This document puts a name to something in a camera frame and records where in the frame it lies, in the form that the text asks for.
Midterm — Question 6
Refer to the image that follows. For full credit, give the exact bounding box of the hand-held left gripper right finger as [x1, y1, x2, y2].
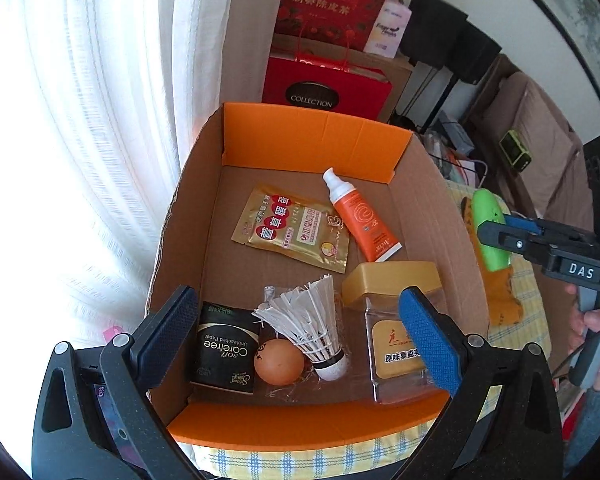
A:
[399, 286, 565, 480]

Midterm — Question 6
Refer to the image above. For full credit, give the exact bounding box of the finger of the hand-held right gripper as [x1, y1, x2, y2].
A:
[476, 220, 567, 267]
[502, 214, 599, 247]

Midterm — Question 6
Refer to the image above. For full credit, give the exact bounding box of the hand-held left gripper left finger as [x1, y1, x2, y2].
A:
[31, 285, 201, 480]

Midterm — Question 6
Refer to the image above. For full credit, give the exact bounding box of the green oval plastic toy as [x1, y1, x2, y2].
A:
[471, 188, 512, 271]

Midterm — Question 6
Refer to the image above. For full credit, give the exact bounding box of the black tissue pack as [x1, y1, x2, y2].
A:
[189, 301, 263, 396]

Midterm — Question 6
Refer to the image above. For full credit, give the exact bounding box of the clear jar yellow lid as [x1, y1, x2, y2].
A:
[341, 261, 453, 405]

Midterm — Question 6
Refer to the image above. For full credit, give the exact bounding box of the orange cardboard box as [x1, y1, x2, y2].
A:
[144, 101, 491, 448]

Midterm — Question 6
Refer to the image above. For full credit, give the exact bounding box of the orange ping-pong ball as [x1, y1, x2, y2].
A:
[254, 338, 306, 386]

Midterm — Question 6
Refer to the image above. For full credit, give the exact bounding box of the white feather shuttlecock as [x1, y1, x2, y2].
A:
[252, 274, 350, 381]

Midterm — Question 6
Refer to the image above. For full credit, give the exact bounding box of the orange cream tube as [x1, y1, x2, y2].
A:
[322, 167, 403, 263]

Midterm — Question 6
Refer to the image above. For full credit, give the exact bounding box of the clear bag of rubber bands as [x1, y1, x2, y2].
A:
[262, 285, 353, 403]

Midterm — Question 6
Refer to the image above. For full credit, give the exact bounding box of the gold foil packet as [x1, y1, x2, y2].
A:
[231, 183, 352, 275]

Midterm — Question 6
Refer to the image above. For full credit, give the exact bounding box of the brown sofa cushion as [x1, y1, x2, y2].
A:
[555, 130, 597, 231]
[495, 71, 578, 211]

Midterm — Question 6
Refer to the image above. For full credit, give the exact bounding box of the green alarm clock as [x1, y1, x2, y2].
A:
[498, 129, 533, 172]

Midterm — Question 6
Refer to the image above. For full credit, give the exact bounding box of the white blue box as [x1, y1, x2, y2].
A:
[437, 112, 476, 153]

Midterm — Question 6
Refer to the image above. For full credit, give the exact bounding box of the brown sofa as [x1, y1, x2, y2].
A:
[462, 52, 600, 231]

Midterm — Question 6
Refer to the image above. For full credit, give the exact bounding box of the black speaker stand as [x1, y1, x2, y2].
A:
[395, 60, 433, 128]
[425, 75, 458, 133]

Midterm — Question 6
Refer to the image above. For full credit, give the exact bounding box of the person's leg in jeans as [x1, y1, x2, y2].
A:
[562, 387, 600, 480]

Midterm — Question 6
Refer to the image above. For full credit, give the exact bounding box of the black speaker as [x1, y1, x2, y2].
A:
[447, 22, 503, 86]
[399, 0, 470, 68]

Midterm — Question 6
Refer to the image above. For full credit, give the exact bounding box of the framed ink painting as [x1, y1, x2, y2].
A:
[522, 0, 600, 126]

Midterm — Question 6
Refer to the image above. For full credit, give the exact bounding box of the white sheer curtain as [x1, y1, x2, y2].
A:
[0, 0, 241, 361]

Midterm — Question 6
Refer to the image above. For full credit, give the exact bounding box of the pink white tissue pack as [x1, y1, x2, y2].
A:
[364, 0, 413, 58]

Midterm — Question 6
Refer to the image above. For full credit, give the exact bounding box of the red collection gift bag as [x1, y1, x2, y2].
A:
[261, 55, 395, 122]

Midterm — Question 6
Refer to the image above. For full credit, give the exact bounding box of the red floral gift bag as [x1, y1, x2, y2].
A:
[274, 0, 395, 48]

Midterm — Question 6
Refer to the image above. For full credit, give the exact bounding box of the white cable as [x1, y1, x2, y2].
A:
[459, 156, 492, 189]

